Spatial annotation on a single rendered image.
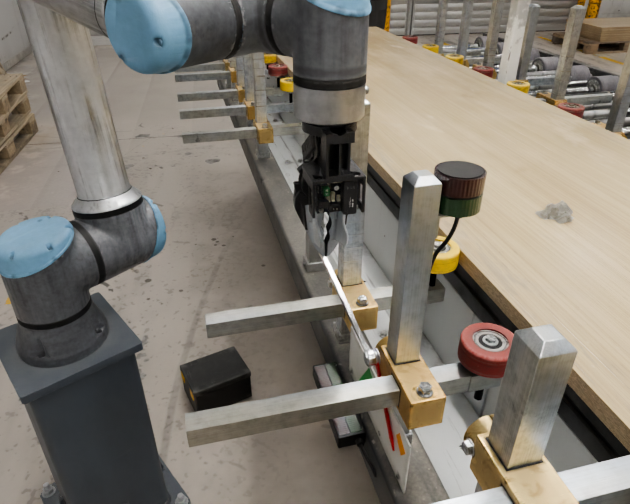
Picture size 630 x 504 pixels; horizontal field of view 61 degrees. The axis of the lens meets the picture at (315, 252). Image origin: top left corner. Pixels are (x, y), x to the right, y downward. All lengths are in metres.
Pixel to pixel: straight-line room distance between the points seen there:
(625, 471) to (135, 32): 0.65
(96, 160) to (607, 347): 0.97
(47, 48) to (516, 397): 0.99
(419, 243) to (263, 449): 1.23
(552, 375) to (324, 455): 1.34
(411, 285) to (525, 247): 0.38
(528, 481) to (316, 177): 0.41
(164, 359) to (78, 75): 1.24
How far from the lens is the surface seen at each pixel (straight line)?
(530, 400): 0.49
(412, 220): 0.64
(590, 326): 0.87
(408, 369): 0.76
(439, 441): 1.01
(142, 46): 0.63
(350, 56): 0.65
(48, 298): 1.19
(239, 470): 1.74
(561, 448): 0.88
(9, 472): 1.95
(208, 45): 0.65
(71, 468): 1.42
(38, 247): 1.15
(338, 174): 0.68
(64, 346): 1.24
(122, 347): 1.26
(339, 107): 0.65
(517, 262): 0.97
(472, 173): 0.65
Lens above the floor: 1.39
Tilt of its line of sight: 31 degrees down
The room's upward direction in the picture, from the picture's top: straight up
